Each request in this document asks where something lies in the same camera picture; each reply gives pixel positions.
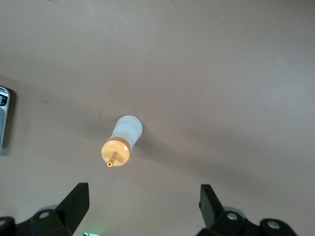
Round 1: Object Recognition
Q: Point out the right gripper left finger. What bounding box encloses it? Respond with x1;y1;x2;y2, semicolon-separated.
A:
55;182;90;236

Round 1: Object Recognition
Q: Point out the silver digital kitchen scale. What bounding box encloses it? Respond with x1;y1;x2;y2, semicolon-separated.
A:
0;85;12;156

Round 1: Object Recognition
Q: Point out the sauce bottle with orange cap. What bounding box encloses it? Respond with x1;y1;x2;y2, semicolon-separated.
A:
101;115;144;168

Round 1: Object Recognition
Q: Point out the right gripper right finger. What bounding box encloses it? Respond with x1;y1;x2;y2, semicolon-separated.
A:
198;184;223;231

